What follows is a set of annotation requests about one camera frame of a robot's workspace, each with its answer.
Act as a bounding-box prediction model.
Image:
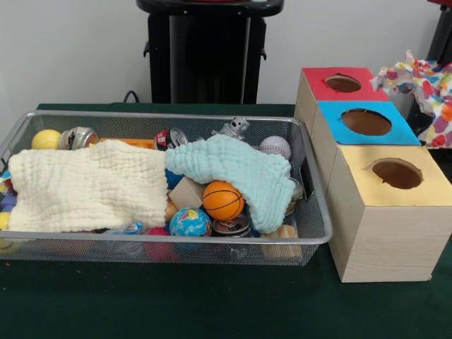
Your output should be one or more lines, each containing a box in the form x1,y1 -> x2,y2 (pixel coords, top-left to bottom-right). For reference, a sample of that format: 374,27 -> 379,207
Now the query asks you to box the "mint waffle cloth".
165,134 -> 296,232

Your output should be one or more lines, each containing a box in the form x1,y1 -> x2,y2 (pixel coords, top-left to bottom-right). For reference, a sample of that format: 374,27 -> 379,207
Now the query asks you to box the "yellow ball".
31,129 -> 63,150

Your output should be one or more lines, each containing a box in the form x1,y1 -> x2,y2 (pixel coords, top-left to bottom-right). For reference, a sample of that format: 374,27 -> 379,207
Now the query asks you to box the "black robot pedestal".
136,0 -> 283,105

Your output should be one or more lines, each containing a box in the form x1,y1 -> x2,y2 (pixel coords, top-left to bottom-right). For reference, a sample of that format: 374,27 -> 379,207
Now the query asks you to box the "shallow clear mesh bin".
0,109 -> 333,267

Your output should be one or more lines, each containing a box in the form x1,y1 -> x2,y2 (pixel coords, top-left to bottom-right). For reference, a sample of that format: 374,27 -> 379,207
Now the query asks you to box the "blue globe ball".
169,207 -> 212,238

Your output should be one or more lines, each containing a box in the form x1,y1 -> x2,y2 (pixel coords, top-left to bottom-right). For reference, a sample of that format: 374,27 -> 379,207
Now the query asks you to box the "wooden box with three holes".
295,67 -> 452,283

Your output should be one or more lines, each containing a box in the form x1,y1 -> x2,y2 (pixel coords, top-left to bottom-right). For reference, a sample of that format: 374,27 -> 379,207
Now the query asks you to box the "crushed silver drink can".
59,126 -> 100,152

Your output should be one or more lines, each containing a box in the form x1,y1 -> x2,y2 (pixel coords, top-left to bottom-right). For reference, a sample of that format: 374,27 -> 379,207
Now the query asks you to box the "white baseball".
258,136 -> 292,162

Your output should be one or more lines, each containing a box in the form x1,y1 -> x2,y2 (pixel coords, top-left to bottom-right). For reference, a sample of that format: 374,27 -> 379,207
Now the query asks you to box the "orange toy basketball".
202,181 -> 246,222

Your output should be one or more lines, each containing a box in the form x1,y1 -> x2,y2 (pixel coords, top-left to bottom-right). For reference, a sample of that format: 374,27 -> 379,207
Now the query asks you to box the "multicoloured patterned cloth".
371,49 -> 452,149

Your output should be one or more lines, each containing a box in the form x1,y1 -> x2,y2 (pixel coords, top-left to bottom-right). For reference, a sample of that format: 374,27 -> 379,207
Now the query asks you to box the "plain wooden block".
167,177 -> 206,210

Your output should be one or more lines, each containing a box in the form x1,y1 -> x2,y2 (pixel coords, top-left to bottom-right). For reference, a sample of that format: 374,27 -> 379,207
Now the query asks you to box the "cream waffle cloth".
7,139 -> 170,234

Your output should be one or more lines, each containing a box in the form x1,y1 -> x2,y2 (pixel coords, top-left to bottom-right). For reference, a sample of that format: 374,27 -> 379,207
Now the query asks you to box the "grey toy robot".
212,117 -> 250,142

